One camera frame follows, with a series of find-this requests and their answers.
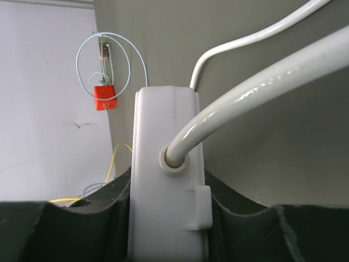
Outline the mint charging cable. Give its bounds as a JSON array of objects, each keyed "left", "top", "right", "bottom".
[{"left": 87, "top": 32, "right": 115, "bottom": 91}]

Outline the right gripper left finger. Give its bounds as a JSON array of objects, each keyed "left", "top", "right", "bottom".
[{"left": 1, "top": 169, "right": 131, "bottom": 261}]

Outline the red cube plug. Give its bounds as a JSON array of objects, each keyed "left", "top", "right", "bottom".
[{"left": 93, "top": 85, "right": 117, "bottom": 111}]

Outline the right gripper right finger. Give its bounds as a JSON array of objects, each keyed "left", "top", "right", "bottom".
[{"left": 204, "top": 170, "right": 348, "bottom": 261}]

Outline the yellow charging cable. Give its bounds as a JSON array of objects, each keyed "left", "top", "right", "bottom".
[{"left": 49, "top": 142, "right": 134, "bottom": 204}]

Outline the mint charger plug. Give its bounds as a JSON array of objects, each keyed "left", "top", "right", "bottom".
[{"left": 99, "top": 78, "right": 110, "bottom": 86}]

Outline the blue charging cable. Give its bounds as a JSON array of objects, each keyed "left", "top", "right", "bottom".
[{"left": 75, "top": 32, "right": 149, "bottom": 99}]

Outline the white power cord teal strip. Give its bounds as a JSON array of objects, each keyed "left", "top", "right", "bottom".
[{"left": 189, "top": 0, "right": 332, "bottom": 91}]

